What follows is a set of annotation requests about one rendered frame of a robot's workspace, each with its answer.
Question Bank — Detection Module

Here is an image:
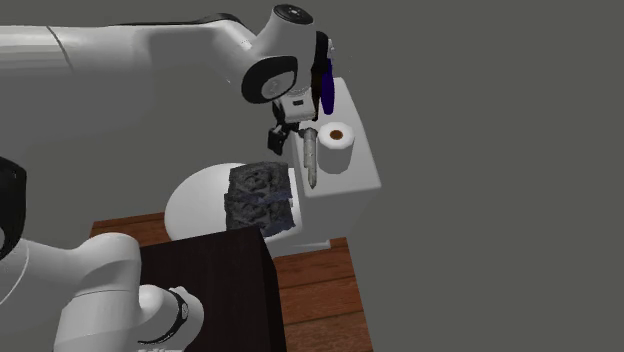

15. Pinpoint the dark blue bottle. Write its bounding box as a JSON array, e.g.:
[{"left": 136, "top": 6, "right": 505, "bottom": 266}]
[{"left": 319, "top": 57, "right": 337, "bottom": 117}]

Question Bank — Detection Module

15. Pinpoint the dark grey textured block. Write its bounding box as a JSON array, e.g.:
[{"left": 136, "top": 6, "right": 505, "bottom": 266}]
[{"left": 223, "top": 161, "right": 298, "bottom": 239}]

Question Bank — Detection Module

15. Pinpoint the dark robot stand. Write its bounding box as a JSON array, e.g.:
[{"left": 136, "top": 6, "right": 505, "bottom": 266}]
[{"left": 138, "top": 225, "right": 289, "bottom": 352}]

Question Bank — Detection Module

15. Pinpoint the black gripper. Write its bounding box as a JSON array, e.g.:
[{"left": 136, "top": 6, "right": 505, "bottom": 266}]
[{"left": 266, "top": 100, "right": 301, "bottom": 157}]

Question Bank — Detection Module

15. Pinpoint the grey speckled pen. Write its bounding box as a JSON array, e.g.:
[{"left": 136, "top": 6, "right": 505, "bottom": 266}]
[{"left": 299, "top": 127, "right": 320, "bottom": 191}]

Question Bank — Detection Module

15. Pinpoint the white toilet paper roll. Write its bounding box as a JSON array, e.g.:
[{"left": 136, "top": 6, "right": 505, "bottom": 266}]
[{"left": 316, "top": 121, "right": 356, "bottom": 176}]

